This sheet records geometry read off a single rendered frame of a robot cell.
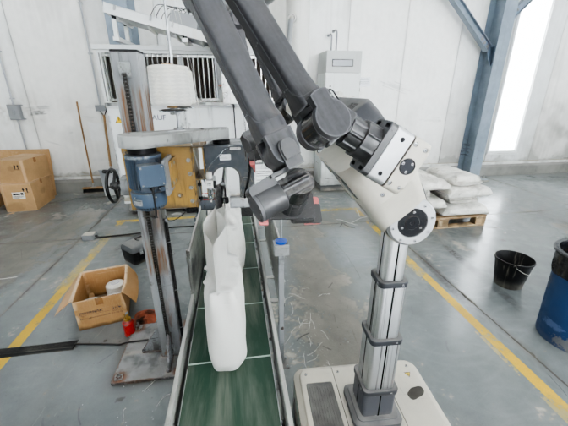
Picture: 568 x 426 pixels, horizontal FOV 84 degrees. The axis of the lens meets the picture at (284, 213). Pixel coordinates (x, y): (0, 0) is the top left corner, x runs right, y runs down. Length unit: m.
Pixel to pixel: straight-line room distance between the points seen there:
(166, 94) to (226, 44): 0.78
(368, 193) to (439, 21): 5.94
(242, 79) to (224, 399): 1.28
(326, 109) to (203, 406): 1.28
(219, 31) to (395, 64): 5.70
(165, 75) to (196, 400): 1.32
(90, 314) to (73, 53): 4.30
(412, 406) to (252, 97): 1.51
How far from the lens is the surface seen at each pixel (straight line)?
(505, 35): 6.94
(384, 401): 1.59
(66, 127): 6.22
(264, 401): 1.53
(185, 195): 1.68
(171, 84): 1.41
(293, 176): 0.60
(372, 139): 0.68
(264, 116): 0.61
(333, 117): 0.63
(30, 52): 6.32
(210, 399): 1.57
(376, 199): 0.89
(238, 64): 0.64
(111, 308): 2.68
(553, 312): 2.81
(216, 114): 4.32
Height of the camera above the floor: 1.58
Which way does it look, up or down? 21 degrees down
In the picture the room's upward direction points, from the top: straight up
